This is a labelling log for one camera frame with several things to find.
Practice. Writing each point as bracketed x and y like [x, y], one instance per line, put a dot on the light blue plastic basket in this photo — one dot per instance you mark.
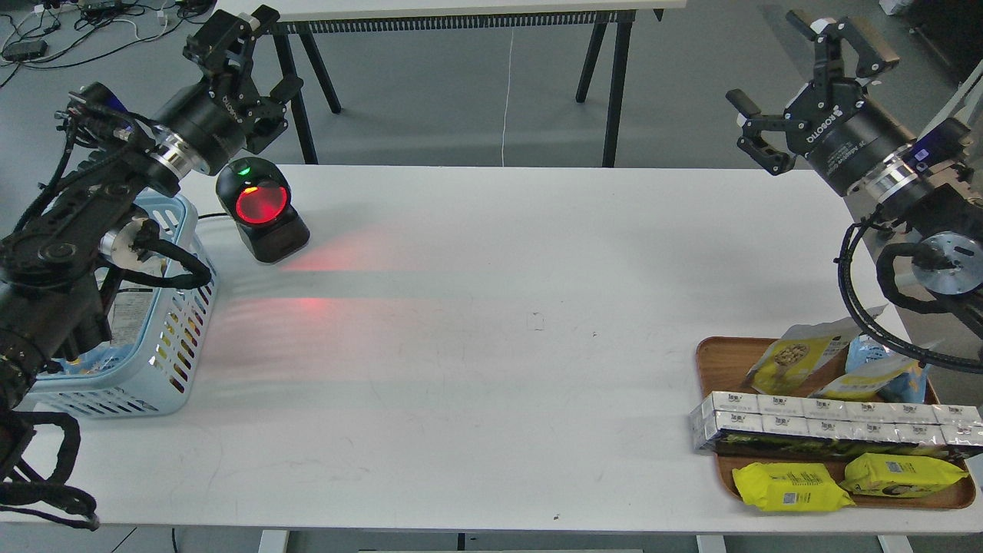
[165, 338]

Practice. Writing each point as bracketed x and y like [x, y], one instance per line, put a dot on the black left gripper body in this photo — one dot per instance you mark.
[198, 131]

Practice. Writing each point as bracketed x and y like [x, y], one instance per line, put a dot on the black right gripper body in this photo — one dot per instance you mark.
[845, 136]

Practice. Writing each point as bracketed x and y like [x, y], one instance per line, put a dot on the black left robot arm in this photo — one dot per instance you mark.
[107, 148]

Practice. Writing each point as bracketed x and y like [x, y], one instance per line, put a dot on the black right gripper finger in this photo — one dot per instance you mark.
[875, 55]
[754, 123]

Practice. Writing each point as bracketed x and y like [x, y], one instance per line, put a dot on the brown wooden tray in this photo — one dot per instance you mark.
[723, 362]

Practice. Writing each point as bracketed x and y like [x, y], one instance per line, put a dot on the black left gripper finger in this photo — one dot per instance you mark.
[286, 90]
[223, 50]

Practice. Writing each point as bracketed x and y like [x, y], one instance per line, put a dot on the yellow white nut snack pouch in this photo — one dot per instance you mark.
[798, 353]

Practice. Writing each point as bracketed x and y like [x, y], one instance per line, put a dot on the yellow snack pack right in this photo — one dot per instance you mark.
[899, 476]

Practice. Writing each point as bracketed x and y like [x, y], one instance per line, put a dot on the blue snack bag in basket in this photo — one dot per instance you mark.
[103, 358]

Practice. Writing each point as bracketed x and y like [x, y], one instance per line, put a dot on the yellow snack pack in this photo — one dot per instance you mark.
[790, 487]
[899, 476]

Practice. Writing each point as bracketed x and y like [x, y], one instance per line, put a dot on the yellow snack pack left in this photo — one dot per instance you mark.
[790, 487]

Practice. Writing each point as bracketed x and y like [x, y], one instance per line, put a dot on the background white table black legs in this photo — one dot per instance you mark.
[481, 97]

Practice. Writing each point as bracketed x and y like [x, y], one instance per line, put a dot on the silver boxed snack multipack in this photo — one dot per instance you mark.
[808, 429]

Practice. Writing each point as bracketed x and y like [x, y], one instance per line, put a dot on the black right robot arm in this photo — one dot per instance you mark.
[931, 260]

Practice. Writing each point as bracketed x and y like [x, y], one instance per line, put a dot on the black barcode scanner red window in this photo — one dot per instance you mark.
[256, 195]

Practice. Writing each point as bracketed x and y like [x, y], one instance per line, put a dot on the white snack bag in basket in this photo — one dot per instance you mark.
[129, 315]

